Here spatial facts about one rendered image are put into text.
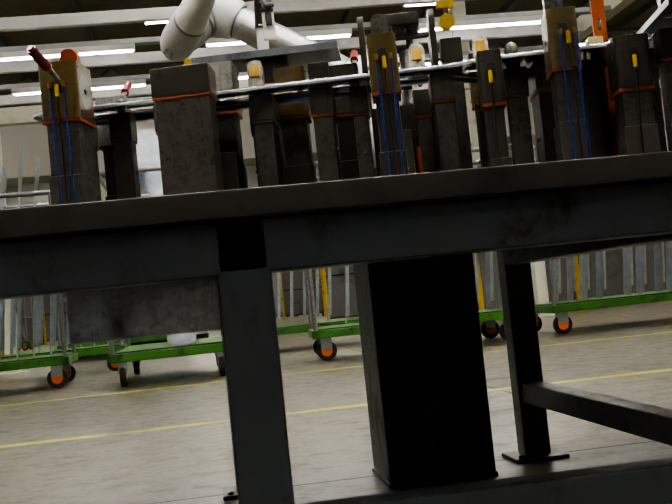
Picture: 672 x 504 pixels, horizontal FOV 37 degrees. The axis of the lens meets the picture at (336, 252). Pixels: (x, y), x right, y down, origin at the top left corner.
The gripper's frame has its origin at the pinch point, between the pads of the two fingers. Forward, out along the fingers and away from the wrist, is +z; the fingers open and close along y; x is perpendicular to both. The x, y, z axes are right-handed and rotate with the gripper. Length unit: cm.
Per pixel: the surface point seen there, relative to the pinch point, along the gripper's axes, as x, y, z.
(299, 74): 3.4, 24.1, 14.2
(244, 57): -6.7, 5.8, 4.9
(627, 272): 428, -660, 71
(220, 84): -14.6, 19.4, 14.4
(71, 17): -78, -681, -214
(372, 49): 12, 61, 19
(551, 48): 45, 72, 23
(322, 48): 12.2, 10.8, 5.0
